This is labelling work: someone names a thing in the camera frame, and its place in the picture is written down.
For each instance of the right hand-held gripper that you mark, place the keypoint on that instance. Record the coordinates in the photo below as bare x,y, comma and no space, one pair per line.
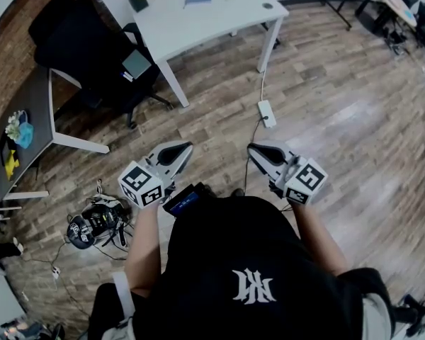
304,179

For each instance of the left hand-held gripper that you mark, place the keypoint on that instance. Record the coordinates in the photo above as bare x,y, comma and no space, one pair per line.
141,186

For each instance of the person's right forearm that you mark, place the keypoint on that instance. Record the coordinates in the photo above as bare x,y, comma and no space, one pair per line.
315,239

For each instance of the person's left forearm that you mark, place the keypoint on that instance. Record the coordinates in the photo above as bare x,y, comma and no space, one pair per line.
145,246

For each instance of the grey table top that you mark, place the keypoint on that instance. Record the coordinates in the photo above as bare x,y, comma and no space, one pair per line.
32,101

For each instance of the black office chair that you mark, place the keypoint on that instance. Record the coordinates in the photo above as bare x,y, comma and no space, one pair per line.
78,41

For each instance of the white desk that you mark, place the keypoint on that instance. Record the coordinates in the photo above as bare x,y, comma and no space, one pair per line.
205,20

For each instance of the black device with blue screen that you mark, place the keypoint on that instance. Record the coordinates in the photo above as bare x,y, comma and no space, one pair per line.
184,200

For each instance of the person's right black shoe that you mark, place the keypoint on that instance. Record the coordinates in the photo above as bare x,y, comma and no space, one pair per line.
237,192

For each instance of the white power strip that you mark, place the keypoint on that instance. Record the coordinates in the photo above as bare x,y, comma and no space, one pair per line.
266,113

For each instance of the person's black printed shirt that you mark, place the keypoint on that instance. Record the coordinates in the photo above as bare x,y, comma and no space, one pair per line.
233,260

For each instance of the blue capped pens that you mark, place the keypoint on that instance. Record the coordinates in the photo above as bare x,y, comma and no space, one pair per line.
127,76

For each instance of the small white floor plug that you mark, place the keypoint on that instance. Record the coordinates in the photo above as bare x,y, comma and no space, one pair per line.
55,272

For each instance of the grey pad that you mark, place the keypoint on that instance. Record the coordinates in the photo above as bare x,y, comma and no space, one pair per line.
136,64

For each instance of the light blue bag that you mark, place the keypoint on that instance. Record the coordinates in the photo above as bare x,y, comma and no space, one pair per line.
25,136

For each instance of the yellow toy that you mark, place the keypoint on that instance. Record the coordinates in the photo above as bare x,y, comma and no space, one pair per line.
10,165

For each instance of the small white flower bunch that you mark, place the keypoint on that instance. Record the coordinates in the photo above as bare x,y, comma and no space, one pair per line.
13,127

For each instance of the light wooden table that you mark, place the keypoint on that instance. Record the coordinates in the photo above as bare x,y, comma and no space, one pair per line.
393,0

